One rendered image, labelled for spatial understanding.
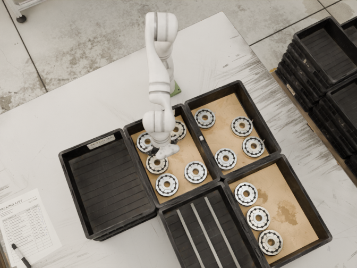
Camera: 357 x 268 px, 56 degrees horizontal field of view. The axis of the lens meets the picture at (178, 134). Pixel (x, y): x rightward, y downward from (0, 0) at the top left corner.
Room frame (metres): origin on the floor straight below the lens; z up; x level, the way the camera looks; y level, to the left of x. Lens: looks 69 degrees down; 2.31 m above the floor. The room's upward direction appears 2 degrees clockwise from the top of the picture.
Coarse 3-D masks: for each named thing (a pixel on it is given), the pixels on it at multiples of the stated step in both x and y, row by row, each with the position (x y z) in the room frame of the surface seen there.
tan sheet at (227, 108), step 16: (192, 112) 0.67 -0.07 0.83; (224, 112) 0.68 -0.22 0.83; (240, 112) 0.68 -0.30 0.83; (224, 128) 0.59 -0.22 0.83; (208, 144) 0.51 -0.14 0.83; (224, 144) 0.51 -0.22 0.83; (240, 144) 0.51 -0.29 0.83; (224, 160) 0.43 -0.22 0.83; (240, 160) 0.44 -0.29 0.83; (256, 160) 0.44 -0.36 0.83
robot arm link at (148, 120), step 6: (144, 114) 0.43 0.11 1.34; (150, 114) 0.42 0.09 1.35; (144, 120) 0.41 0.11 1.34; (150, 120) 0.40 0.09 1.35; (144, 126) 0.39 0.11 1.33; (150, 126) 0.39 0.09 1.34; (150, 132) 0.38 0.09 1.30; (156, 132) 0.40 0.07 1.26; (162, 132) 0.40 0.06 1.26; (168, 132) 0.40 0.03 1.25; (156, 138) 0.38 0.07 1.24; (162, 138) 0.38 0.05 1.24; (168, 138) 0.40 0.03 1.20
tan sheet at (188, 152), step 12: (180, 120) 0.63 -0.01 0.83; (180, 144) 0.50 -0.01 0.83; (192, 144) 0.51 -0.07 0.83; (144, 156) 0.44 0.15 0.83; (180, 156) 0.44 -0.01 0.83; (192, 156) 0.45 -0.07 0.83; (144, 168) 0.38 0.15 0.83; (168, 168) 0.39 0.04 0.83; (180, 168) 0.39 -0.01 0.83; (180, 180) 0.33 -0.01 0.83; (156, 192) 0.27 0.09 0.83; (180, 192) 0.28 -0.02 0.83
